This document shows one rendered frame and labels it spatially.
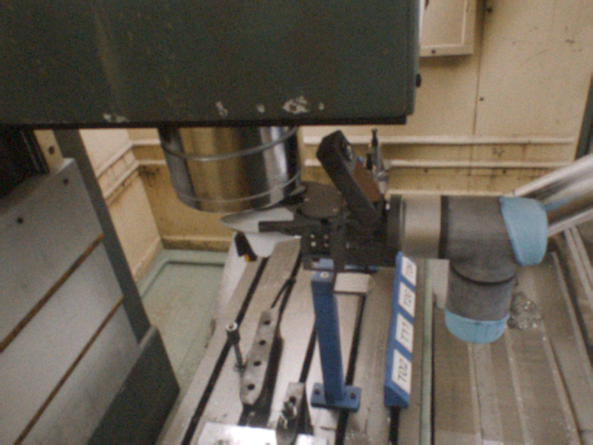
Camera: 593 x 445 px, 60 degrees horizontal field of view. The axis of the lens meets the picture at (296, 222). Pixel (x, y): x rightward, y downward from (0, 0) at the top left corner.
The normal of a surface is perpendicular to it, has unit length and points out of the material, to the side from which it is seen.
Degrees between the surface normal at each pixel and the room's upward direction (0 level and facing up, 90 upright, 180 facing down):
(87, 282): 90
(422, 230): 62
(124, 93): 90
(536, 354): 8
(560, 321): 17
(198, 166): 90
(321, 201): 1
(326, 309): 90
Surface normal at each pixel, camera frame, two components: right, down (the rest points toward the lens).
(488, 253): -0.21, 0.56
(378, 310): -0.11, -0.83
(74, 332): 0.97, 0.03
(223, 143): 0.04, 0.55
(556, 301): -0.39, -0.80
